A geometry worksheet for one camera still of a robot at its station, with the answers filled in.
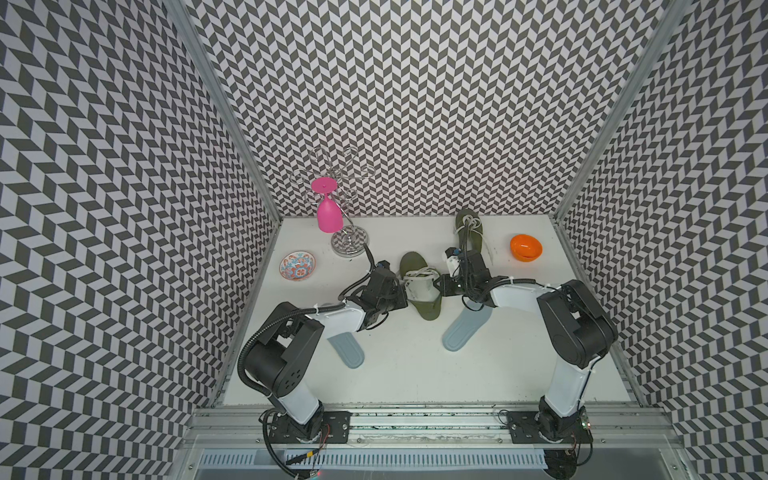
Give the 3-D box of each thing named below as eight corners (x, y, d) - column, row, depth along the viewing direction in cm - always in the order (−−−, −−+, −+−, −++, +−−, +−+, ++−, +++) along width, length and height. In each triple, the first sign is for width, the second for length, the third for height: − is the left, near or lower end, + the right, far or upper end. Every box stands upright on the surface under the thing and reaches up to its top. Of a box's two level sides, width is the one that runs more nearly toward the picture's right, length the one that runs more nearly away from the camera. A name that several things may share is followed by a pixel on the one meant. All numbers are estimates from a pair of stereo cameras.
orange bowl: (512, 264, 106) (517, 255, 102) (506, 243, 112) (510, 234, 108) (540, 264, 106) (545, 255, 102) (532, 243, 112) (537, 234, 108)
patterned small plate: (280, 280, 101) (276, 273, 98) (287, 257, 108) (283, 250, 104) (313, 280, 101) (310, 273, 98) (318, 257, 108) (315, 250, 104)
